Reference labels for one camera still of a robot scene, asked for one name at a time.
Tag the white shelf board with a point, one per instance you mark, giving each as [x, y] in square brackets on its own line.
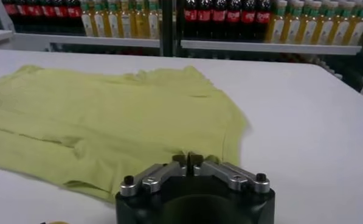
[78, 40]
[260, 47]

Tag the yellow drink bottle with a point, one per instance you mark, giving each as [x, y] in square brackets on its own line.
[113, 25]
[323, 31]
[357, 33]
[126, 25]
[308, 30]
[340, 32]
[154, 26]
[277, 29]
[100, 24]
[292, 30]
[140, 25]
[87, 24]

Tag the red-capped cola bottle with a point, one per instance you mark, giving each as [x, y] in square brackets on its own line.
[191, 15]
[262, 17]
[74, 11]
[35, 10]
[23, 9]
[61, 11]
[233, 16]
[48, 10]
[248, 16]
[219, 16]
[204, 15]

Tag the light green t-shirt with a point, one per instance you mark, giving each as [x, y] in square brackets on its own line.
[108, 121]

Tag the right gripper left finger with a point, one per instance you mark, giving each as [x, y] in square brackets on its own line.
[157, 179]

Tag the glass drink shelf unit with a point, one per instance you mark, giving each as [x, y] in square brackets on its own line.
[179, 18]
[167, 27]

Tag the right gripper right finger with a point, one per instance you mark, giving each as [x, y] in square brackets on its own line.
[230, 178]

